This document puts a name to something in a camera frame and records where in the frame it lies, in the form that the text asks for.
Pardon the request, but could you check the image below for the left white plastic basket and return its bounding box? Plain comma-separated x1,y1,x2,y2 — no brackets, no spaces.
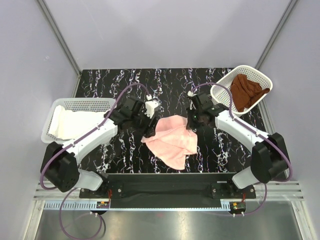
41,97,116,144

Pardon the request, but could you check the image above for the right white plastic basket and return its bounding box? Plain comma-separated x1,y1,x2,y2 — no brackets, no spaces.
210,65,273,116

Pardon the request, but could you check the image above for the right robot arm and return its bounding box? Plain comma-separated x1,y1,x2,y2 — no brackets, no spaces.
187,91,291,199

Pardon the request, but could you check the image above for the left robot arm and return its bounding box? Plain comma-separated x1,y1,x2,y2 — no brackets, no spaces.
40,96,161,198

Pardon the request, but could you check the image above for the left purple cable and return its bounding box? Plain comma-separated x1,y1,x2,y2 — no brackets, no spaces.
39,82,152,238

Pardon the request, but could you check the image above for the left small circuit board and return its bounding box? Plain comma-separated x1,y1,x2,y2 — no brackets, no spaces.
96,201,110,209

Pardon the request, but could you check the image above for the aluminium frame post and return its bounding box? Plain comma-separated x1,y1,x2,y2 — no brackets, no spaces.
255,0,299,70
35,0,82,76

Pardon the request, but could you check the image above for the small circuit board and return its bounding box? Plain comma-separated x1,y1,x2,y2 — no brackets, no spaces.
96,201,110,209
232,201,246,210

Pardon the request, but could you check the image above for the white plastic basket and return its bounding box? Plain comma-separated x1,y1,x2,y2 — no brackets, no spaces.
210,65,273,116
41,97,116,144

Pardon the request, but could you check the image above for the brown towel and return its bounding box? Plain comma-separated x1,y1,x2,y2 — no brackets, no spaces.
230,74,270,112

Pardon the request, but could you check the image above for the right small circuit board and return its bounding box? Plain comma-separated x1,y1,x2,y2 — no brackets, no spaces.
232,201,246,210

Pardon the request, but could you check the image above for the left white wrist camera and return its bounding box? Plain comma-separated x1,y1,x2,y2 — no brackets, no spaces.
144,94,161,119

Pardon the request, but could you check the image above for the left aluminium frame post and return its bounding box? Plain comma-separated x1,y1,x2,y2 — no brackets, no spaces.
35,0,82,76

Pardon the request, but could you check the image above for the white slotted cable duct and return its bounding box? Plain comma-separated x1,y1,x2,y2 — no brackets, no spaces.
43,200,98,211

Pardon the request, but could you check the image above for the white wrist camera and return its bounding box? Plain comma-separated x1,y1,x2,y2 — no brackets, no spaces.
187,90,197,110
144,94,161,119

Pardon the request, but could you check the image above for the right aluminium frame post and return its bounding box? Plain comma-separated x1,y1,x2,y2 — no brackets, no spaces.
255,0,299,70

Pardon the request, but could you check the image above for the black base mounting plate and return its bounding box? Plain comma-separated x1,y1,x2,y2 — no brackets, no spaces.
79,173,256,200

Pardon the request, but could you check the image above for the white towel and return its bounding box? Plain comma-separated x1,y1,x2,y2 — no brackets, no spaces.
48,105,105,140

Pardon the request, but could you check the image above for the pink towel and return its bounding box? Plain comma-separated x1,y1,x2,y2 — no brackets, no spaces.
141,115,198,171

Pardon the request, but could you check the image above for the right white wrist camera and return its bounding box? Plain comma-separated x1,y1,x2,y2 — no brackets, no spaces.
187,90,197,110

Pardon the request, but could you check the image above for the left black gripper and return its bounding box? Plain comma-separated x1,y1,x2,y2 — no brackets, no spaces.
131,107,159,139

